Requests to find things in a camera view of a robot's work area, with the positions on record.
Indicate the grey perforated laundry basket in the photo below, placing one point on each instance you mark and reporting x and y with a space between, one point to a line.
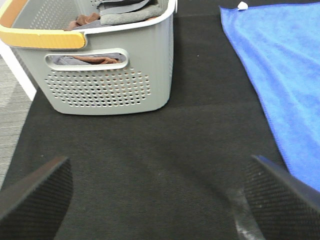
141 83

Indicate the grey towel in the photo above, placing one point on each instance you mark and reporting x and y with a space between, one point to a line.
120 12

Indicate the white towel label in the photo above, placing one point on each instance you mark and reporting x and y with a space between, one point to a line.
242 6

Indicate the wooden basket handle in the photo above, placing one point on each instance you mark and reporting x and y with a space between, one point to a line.
34 38

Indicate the black table cloth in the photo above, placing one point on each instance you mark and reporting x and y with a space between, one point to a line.
164 174

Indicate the blue microfibre towel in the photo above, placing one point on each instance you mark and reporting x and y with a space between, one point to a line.
279 47

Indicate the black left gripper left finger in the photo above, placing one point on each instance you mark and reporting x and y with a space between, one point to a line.
34 207

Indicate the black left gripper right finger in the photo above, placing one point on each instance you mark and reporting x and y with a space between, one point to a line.
283 207

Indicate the brown towel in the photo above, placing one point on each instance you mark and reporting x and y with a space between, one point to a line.
86 19

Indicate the purple towel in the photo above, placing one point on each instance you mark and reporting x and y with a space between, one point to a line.
94 59

